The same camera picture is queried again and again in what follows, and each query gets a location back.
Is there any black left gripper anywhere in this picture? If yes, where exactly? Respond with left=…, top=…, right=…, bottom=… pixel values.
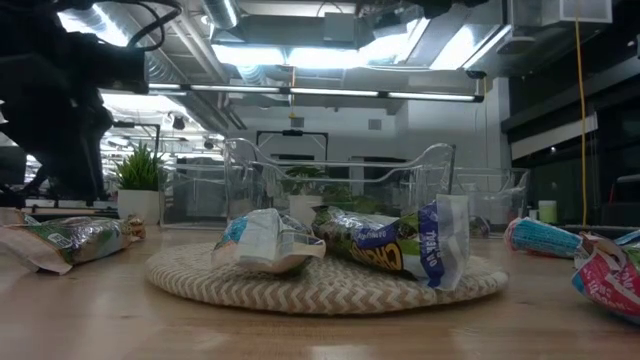
left=0, top=92, right=115, bottom=202

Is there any blue and white granola bar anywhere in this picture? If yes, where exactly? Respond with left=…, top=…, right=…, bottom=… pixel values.
left=210, top=207, right=327, bottom=275

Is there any red and green granola bar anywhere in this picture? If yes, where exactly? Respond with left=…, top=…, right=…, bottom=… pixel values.
left=571, top=231, right=640, bottom=326

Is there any grassy plant in white pot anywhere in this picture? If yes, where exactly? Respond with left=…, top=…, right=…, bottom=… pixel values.
left=113, top=142, right=166, bottom=226

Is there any clear plastic storage bin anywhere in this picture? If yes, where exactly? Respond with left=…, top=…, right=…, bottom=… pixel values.
left=449, top=167, right=531, bottom=241
left=159, top=162, right=231, bottom=231

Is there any long light strip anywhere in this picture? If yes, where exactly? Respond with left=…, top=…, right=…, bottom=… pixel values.
left=99, top=79, right=485, bottom=104

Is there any wide clear plastic bin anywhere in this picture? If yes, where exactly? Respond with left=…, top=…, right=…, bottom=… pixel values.
left=223, top=137, right=457, bottom=249

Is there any small black clamp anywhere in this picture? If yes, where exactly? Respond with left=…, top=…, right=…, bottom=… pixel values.
left=468, top=214, right=491, bottom=239

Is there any broad-leaf plant in white pot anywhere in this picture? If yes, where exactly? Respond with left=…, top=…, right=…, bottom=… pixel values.
left=282, top=165, right=381, bottom=226

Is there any pale green cylindrical container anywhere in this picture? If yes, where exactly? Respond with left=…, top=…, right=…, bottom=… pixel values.
left=538, top=200, right=558, bottom=225

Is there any round woven beige mat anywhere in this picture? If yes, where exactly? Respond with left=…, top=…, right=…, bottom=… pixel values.
left=144, top=241, right=510, bottom=316

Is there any large black background frame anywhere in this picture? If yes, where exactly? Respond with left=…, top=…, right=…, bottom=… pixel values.
left=112, top=121, right=161, bottom=151

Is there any yellow extension cable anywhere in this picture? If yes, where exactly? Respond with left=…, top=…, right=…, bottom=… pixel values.
left=573, top=19, right=589, bottom=227

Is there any small black background frame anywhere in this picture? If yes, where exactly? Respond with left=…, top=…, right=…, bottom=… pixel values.
left=256, top=129, right=330, bottom=162

